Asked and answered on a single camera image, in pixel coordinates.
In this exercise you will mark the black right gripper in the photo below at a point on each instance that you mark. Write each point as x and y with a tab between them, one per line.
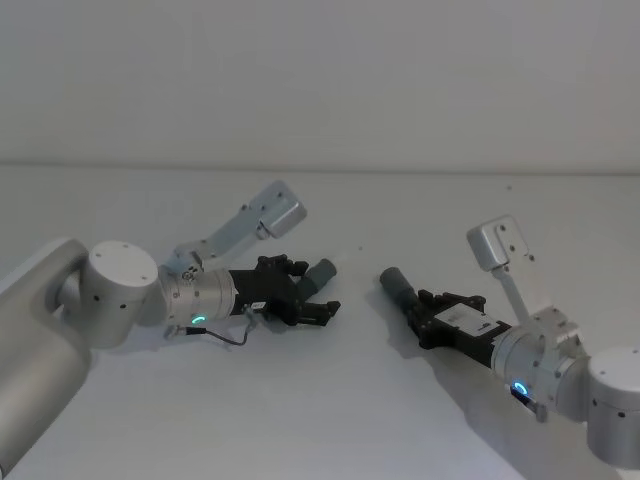
465	325

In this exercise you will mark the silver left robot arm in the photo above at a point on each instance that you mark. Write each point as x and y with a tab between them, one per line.
40	350

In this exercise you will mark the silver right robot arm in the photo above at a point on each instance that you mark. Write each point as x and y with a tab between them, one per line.
615	390

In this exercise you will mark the white table cloth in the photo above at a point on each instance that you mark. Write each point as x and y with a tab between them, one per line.
320	390

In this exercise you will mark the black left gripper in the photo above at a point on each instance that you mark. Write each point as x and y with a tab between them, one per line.
265	290

